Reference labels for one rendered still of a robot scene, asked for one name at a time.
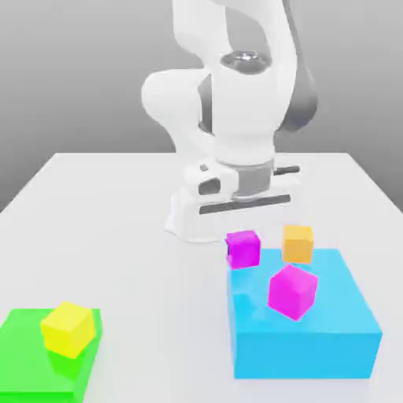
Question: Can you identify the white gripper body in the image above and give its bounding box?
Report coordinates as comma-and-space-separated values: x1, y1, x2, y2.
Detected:
197, 188, 294, 235

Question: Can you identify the small magenta cube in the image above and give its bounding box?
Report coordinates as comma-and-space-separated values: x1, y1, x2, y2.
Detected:
224, 230, 262, 271
267, 264, 319, 322

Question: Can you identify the small orange cube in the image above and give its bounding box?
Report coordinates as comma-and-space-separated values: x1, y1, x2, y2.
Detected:
282, 224, 315, 264

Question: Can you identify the small yellow cube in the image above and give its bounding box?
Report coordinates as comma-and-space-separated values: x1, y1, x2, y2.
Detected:
40, 300, 96, 360

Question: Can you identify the large blue box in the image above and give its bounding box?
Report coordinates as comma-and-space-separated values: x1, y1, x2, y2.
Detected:
226, 247, 383, 380

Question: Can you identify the large green box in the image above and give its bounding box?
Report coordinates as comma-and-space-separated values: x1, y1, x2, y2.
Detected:
0, 307, 103, 403

